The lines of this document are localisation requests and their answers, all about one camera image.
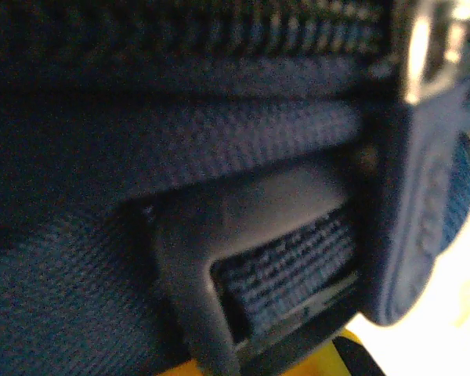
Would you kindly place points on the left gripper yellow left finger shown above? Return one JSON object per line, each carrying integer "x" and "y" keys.
{"x": 184, "y": 369}

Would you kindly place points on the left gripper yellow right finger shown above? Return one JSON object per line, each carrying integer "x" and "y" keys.
{"x": 352, "y": 356}

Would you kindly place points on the navy blue backpack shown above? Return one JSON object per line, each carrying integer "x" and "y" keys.
{"x": 141, "y": 137}

